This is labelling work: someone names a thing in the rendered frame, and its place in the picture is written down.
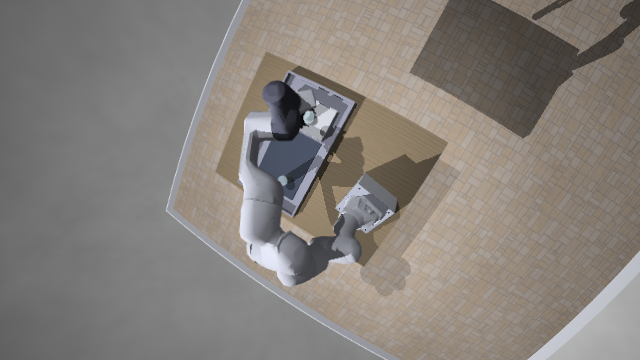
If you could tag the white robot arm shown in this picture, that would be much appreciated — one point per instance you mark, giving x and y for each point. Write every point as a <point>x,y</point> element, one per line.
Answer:
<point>263,198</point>

